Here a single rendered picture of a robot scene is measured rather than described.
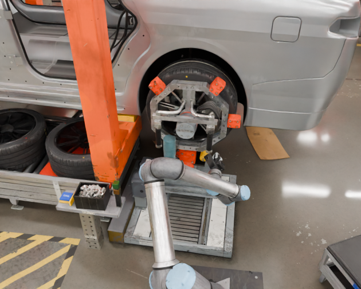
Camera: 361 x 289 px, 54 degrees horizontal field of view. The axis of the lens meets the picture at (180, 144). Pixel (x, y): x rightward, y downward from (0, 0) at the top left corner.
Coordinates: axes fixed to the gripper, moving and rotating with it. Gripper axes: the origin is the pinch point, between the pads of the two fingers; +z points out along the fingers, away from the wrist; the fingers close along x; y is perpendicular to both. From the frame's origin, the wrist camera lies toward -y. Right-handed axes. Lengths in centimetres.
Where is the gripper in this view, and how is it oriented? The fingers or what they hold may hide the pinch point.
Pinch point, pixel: (215, 153)
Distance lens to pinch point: 251.9
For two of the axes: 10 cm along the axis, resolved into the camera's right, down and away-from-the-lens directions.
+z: 1.7, -5.8, 8.0
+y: 6.8, 6.5, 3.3
